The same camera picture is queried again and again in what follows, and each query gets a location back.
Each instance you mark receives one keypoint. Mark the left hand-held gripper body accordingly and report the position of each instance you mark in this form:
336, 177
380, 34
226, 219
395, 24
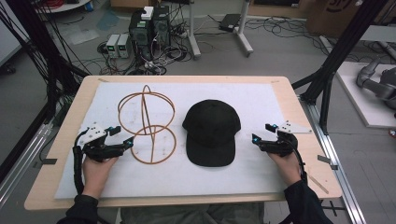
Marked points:
93, 137

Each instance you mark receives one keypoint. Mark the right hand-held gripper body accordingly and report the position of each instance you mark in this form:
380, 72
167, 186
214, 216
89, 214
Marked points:
285, 140

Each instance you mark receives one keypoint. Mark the round white table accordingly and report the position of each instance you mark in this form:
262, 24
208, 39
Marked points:
62, 6

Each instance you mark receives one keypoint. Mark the white table leg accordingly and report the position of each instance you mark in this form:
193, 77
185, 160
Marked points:
193, 34
243, 31

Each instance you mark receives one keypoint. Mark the person's left hand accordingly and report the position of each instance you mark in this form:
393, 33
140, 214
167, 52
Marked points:
96, 174

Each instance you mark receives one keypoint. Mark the person's legs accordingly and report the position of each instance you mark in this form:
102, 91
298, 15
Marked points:
193, 215

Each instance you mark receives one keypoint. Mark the black flat box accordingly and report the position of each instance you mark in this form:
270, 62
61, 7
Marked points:
229, 21

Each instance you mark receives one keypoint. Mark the black baseball cap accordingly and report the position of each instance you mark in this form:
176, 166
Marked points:
211, 132

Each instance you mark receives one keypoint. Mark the white box device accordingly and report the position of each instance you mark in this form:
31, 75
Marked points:
147, 13

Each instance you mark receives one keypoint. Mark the thin wooden strip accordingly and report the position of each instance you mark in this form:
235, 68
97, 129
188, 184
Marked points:
318, 184

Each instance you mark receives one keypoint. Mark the person's right hand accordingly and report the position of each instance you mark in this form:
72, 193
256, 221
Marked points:
287, 169

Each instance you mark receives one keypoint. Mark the black tape piece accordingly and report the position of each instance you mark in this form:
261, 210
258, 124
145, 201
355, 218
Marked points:
49, 161

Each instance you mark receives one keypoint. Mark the cardboard box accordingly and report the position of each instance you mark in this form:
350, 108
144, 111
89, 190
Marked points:
333, 15

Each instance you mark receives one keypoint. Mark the grey power supply unit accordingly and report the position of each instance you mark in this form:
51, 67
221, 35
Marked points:
124, 46
112, 46

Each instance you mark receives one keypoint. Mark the black computer tower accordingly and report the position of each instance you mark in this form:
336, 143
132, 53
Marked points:
140, 34
161, 26

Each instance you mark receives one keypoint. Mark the white platform board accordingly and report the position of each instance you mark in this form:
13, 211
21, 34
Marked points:
361, 102

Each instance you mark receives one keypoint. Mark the grey tape piece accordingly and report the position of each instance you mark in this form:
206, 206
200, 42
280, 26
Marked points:
324, 159

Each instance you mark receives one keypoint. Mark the black metal frame stand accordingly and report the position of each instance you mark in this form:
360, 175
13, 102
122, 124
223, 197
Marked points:
37, 43
342, 46

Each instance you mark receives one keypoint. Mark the white table mat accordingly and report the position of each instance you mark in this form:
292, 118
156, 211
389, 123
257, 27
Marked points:
174, 180

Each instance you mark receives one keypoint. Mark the aluminium rail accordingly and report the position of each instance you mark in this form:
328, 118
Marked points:
337, 168
21, 168

